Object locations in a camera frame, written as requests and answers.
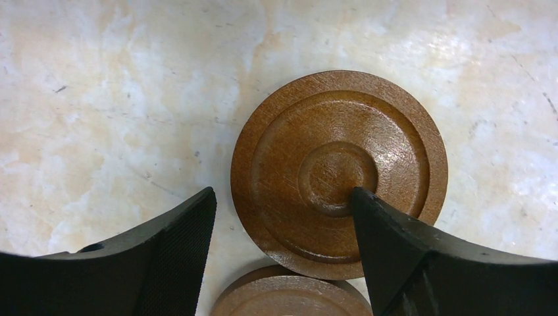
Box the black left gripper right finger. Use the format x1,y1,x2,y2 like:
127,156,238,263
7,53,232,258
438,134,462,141
351,187,557,315

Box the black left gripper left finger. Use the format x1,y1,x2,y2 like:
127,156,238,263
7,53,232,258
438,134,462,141
1,187,217,315

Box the brown wooden coaster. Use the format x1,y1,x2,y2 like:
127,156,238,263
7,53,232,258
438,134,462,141
211,265,372,315
230,70,448,280

